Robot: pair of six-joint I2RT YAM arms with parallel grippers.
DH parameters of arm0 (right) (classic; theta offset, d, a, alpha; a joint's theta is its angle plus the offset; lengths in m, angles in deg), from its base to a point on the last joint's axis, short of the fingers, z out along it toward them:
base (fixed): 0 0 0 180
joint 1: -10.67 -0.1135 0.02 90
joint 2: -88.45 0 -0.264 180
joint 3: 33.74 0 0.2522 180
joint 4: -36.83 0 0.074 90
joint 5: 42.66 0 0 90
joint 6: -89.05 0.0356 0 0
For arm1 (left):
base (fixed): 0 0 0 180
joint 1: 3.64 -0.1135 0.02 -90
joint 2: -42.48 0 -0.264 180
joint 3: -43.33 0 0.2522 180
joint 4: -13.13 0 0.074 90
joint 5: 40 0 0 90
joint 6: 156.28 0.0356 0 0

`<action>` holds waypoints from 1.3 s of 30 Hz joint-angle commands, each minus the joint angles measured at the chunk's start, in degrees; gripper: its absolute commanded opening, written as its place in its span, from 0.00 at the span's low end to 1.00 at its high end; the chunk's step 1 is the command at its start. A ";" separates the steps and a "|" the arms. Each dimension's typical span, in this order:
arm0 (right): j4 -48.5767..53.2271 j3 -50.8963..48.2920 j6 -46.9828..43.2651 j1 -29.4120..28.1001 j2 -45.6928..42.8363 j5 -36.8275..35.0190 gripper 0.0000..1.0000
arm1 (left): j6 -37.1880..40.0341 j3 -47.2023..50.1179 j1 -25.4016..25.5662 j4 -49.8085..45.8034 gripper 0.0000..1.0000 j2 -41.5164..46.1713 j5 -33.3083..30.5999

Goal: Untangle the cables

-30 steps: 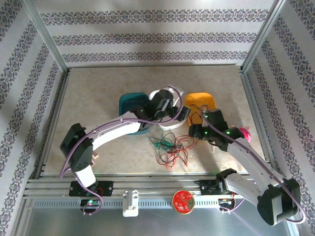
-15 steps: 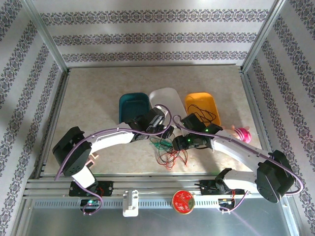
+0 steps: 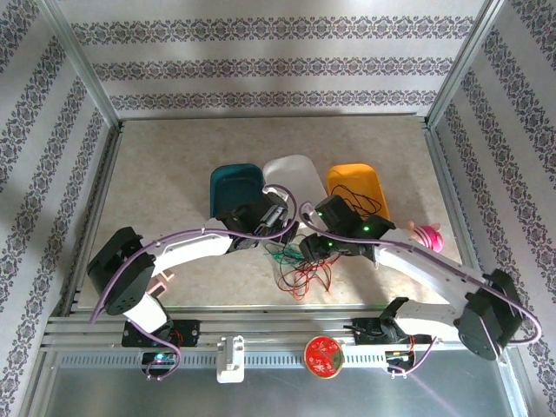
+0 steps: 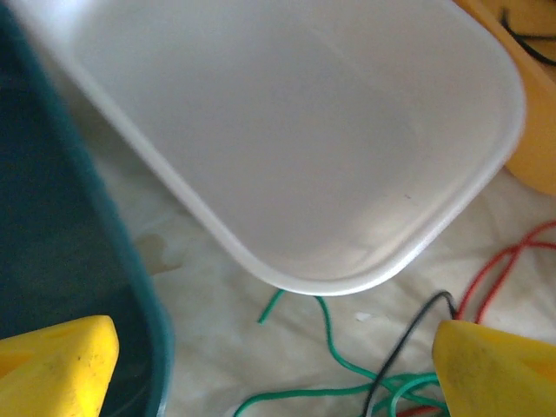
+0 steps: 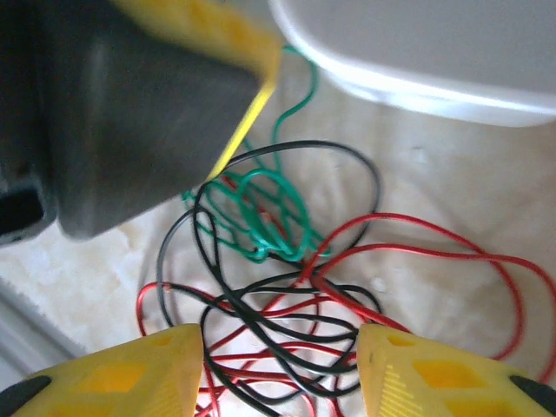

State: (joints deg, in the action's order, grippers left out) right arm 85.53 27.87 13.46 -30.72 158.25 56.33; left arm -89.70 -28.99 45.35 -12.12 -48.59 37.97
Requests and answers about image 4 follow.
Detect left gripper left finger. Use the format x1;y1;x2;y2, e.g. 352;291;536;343
0;314;121;417

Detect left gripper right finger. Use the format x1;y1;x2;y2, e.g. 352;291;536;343
433;319;556;417

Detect thin black cable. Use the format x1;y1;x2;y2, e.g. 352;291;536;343
363;290;458;417
501;8;556;66

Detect thin red cable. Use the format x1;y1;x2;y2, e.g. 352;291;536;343
459;219;556;325

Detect thin green cable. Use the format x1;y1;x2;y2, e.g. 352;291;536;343
234;295;451;417
257;289;288;325

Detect teal plastic tray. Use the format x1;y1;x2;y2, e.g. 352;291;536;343
0;0;177;417

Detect yellow plastic tray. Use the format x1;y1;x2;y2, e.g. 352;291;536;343
453;0;556;196

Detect white plastic tray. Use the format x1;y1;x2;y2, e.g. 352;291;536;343
8;0;527;297

